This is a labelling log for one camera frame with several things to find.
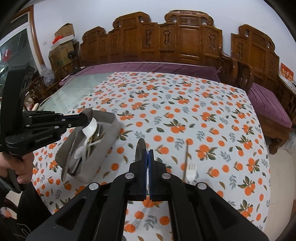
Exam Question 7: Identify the purple cushion back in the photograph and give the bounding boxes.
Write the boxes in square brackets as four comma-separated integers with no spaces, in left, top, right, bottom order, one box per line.
[59,62,221,86]

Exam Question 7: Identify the purple seat cushion right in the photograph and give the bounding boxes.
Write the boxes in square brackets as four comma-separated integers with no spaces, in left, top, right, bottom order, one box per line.
[247,83,292,128]

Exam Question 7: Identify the stacked cardboard boxes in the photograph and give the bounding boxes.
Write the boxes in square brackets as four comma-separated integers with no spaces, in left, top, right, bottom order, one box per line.
[49,23,78,72]

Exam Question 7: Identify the person left hand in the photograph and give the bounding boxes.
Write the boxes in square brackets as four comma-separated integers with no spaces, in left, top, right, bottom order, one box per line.
[0,152,34,184]

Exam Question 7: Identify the red sign plaque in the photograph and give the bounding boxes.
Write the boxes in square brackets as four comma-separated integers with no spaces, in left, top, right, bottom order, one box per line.
[280,63,294,82]

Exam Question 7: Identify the white plastic fork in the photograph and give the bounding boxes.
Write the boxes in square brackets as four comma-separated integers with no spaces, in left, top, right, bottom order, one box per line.
[186,161,197,183]

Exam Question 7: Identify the orange print tablecloth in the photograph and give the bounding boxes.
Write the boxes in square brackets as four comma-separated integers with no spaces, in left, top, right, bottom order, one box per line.
[42,72,270,240]

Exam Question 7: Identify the large metal spoon right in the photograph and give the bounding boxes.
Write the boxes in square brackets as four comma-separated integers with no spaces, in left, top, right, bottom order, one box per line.
[61,127,82,182]

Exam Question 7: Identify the carved wooden armchair right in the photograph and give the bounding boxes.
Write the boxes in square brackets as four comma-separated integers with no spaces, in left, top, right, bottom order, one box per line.
[231,24,280,93]

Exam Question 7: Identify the dark brown chopstick right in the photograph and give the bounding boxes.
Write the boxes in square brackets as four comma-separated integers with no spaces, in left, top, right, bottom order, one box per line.
[182,143,189,182]

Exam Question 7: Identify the carved wooden sofa bench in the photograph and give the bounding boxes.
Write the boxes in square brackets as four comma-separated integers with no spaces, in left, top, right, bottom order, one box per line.
[80,10,233,69]

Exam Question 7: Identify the grey utensil holder box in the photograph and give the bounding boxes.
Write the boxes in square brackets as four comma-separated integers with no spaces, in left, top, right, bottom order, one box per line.
[55,110,122,183]

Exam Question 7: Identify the white ceramic soup spoon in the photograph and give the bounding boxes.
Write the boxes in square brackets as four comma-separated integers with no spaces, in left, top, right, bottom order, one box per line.
[82,118,97,141]

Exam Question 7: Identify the small metal spoon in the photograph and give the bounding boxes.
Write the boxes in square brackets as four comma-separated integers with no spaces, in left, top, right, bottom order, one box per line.
[135,138,147,162]

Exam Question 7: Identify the white plastic ladle spoon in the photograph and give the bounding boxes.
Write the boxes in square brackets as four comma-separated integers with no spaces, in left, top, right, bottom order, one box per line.
[74,139,102,161]

